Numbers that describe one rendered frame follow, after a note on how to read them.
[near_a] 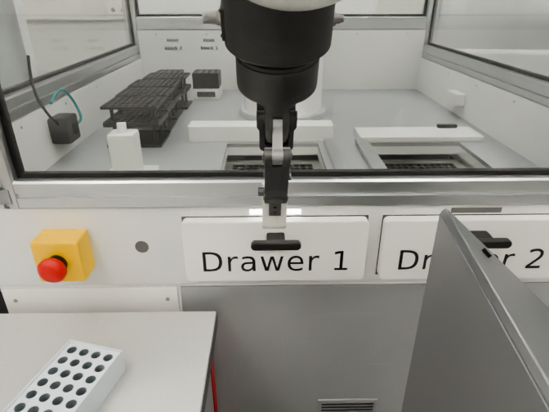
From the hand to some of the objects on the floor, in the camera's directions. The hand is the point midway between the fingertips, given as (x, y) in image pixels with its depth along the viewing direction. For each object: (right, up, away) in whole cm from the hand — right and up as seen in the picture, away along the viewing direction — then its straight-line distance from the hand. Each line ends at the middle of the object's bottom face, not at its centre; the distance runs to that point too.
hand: (274, 206), depth 52 cm
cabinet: (+4, -64, +98) cm, 117 cm away
